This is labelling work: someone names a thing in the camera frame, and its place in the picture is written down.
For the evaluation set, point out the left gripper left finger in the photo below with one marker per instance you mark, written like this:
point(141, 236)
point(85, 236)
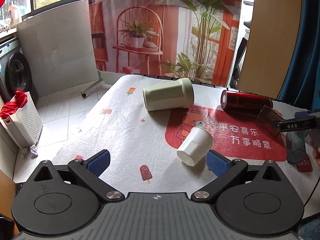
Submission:
point(87, 174)

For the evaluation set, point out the pink translucent cup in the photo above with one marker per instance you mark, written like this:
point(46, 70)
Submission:
point(267, 121)

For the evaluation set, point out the white ribbed cup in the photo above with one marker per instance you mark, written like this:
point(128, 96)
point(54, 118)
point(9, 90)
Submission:
point(195, 146)

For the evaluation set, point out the wooden panel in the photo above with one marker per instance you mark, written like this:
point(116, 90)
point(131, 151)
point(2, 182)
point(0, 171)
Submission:
point(270, 46)

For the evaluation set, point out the white printed table cloth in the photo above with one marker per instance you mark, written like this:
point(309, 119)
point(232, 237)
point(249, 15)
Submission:
point(143, 145)

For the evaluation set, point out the washing machine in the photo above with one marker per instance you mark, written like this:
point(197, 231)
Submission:
point(15, 70)

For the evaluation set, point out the white board on wheels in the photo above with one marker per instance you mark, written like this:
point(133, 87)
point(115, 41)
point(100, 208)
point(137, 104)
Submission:
point(58, 47)

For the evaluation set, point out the white perforated basket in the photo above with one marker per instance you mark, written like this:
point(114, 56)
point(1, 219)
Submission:
point(24, 126)

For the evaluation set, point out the printed wall tapestry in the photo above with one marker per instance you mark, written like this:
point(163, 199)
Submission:
point(171, 38)

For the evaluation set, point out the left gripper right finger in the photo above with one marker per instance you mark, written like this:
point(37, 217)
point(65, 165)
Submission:
point(229, 173)

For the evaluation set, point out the blue-grey translucent cup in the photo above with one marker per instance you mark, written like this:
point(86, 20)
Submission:
point(295, 147)

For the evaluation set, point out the blue curtain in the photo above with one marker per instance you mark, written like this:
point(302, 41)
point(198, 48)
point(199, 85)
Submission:
point(301, 84)

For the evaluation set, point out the red cloth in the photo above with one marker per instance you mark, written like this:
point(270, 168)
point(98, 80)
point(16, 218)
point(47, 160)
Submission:
point(11, 107)

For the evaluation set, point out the pale green cup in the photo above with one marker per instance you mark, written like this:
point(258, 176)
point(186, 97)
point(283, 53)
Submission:
point(169, 95)

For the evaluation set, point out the red metal thermos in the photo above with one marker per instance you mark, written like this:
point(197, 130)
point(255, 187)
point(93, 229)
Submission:
point(243, 102)

